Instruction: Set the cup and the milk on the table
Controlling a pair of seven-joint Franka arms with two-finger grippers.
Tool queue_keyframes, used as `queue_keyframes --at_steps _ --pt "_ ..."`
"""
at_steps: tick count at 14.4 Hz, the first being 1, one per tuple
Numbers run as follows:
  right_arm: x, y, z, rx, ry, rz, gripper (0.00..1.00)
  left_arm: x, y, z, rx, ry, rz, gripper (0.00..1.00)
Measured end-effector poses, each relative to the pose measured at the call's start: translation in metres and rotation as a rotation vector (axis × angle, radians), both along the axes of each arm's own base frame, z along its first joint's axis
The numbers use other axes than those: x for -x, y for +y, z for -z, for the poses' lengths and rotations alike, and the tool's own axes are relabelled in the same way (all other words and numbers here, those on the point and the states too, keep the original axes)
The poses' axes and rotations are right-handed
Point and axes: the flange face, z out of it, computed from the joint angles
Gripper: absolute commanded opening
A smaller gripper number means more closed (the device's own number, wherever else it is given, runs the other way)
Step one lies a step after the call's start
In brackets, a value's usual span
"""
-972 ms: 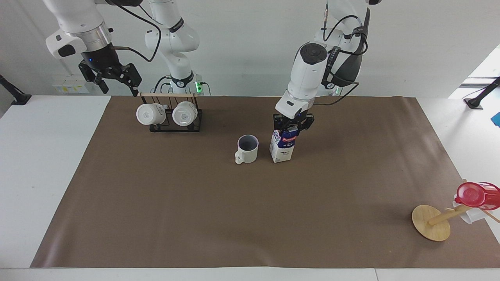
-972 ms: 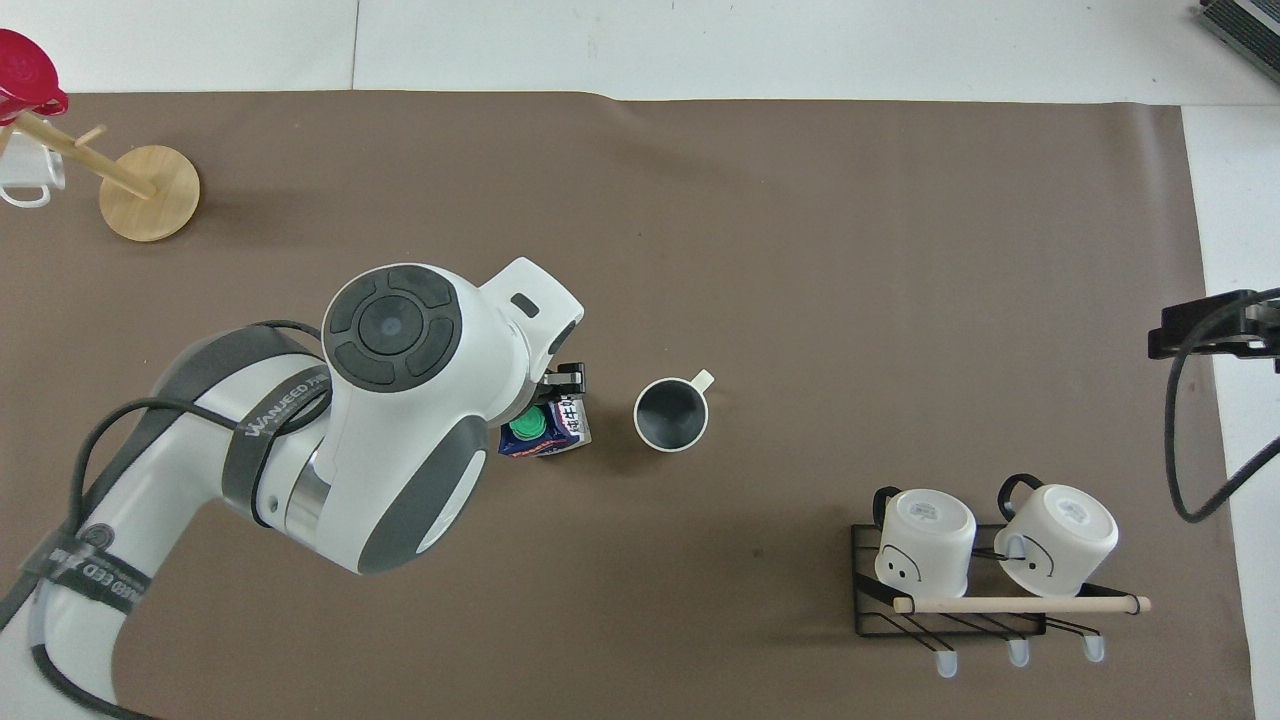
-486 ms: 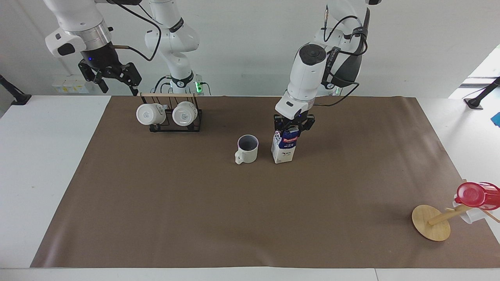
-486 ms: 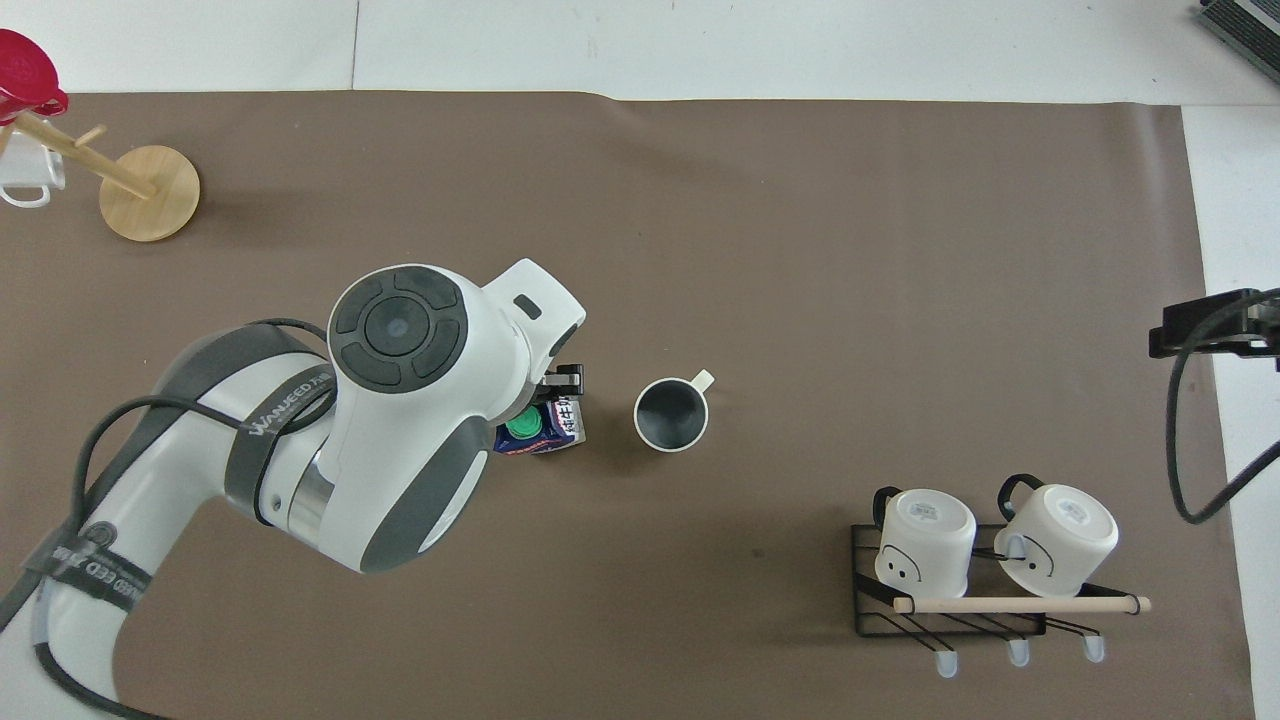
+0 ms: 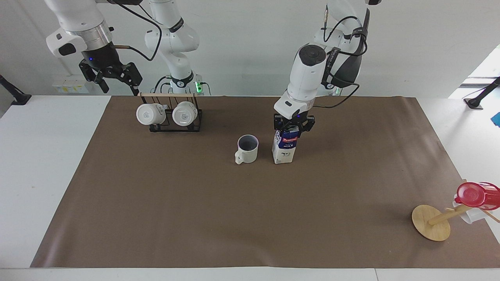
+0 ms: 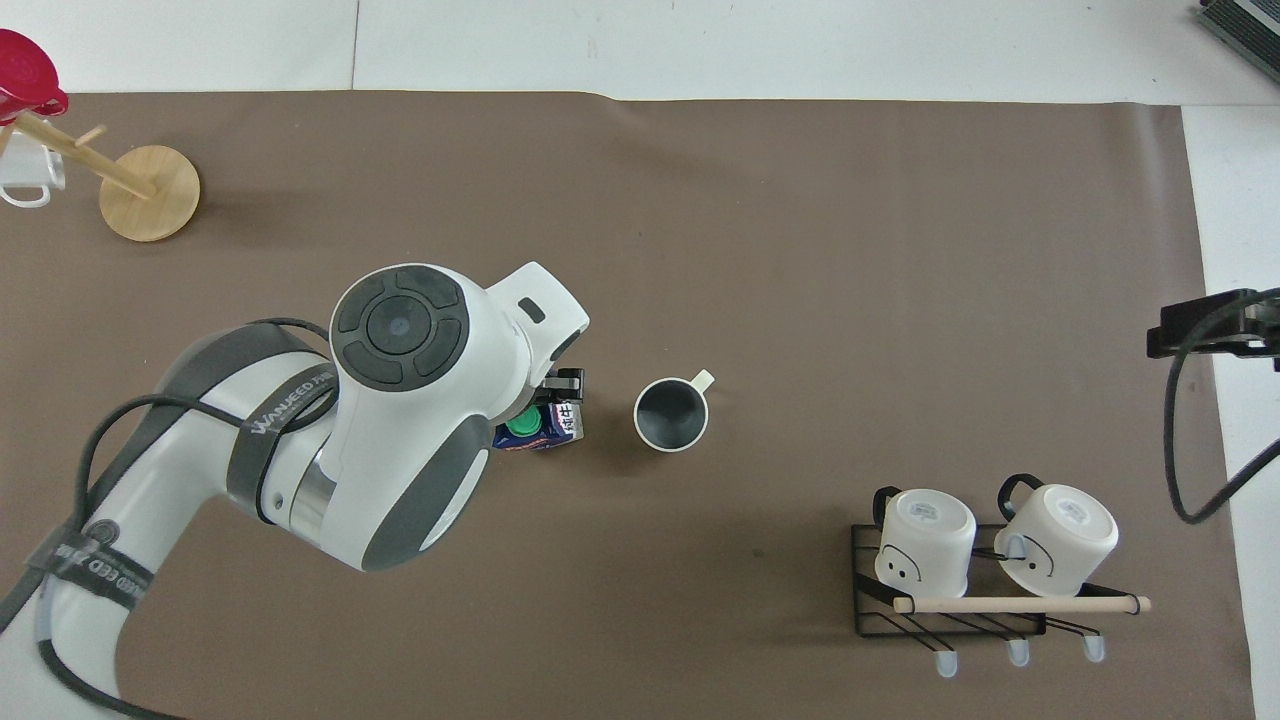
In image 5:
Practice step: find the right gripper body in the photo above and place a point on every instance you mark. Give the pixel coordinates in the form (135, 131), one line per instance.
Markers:
(100, 56)

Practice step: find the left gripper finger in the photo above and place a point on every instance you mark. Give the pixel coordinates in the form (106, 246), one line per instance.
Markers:
(277, 123)
(308, 123)

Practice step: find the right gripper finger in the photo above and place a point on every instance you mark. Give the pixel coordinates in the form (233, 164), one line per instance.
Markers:
(129, 74)
(95, 76)

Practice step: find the wooden mug tree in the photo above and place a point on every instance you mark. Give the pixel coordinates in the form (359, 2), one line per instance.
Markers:
(431, 222)

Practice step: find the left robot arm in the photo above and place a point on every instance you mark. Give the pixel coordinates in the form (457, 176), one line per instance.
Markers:
(308, 74)

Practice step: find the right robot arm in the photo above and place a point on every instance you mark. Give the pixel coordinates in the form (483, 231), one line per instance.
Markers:
(175, 35)

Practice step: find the red cup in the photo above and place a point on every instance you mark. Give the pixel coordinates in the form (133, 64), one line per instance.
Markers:
(474, 195)

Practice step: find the blue object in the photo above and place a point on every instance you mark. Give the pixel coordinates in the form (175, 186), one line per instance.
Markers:
(496, 119)

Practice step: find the white mug with dark inside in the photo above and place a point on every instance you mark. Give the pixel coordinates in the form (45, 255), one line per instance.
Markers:
(250, 154)

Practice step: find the white wall socket strip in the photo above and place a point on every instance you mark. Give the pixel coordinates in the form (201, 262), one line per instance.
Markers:
(70, 86)

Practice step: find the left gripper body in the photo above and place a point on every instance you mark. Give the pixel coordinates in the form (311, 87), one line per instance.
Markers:
(293, 121)

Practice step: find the blue and white milk carton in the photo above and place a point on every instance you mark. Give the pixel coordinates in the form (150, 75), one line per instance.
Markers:
(284, 148)

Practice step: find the black stand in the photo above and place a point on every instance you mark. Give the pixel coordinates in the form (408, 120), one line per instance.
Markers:
(482, 95)
(15, 95)

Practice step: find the clear white cup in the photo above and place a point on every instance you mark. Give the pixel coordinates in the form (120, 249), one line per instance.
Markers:
(470, 215)

